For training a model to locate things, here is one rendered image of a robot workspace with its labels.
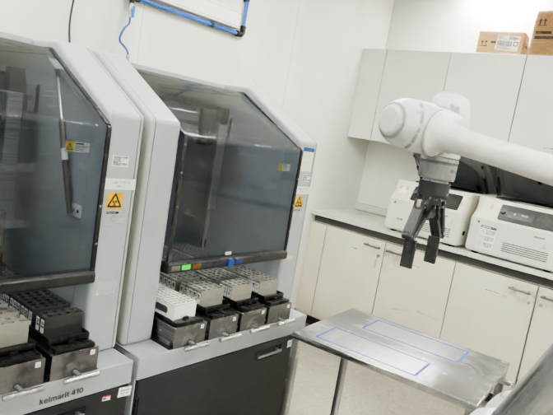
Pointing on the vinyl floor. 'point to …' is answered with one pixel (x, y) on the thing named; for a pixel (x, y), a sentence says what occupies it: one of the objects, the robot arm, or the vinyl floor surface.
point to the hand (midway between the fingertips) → (418, 260)
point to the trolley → (400, 359)
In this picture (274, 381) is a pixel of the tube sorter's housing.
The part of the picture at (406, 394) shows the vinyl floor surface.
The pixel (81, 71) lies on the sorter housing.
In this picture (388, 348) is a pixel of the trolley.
